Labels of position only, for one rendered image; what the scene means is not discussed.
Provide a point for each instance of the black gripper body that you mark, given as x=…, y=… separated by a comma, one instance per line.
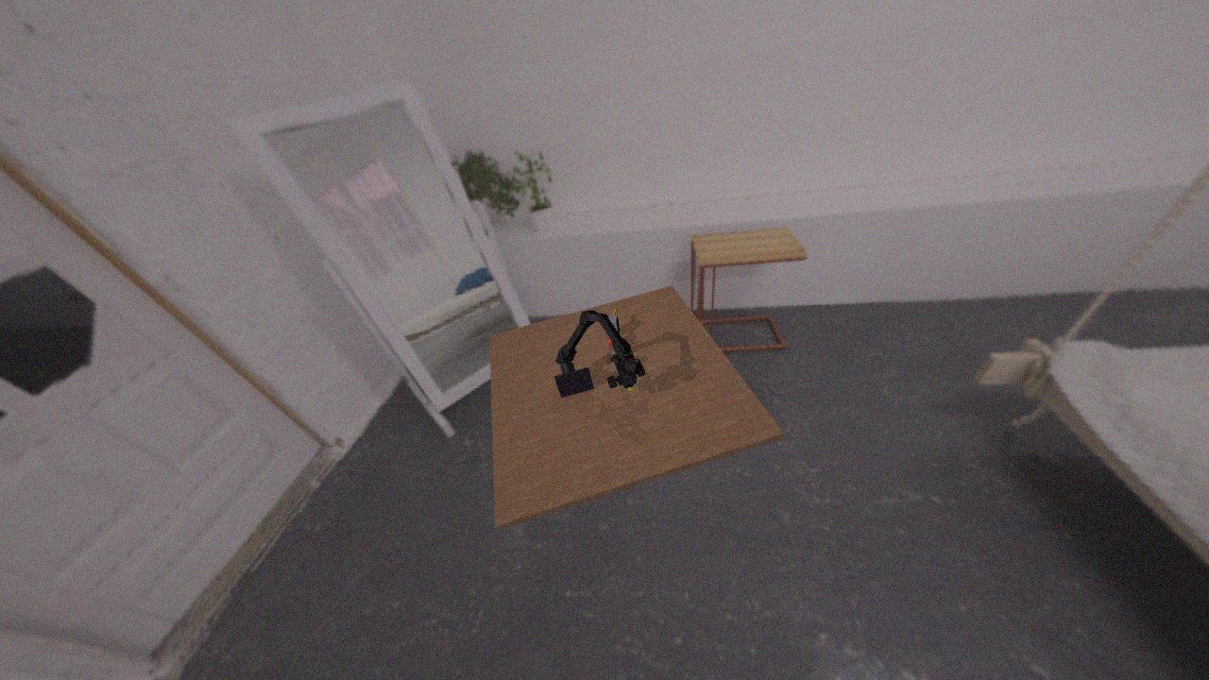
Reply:
x=612, y=381

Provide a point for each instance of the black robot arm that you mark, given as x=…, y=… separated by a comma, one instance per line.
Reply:
x=620, y=346

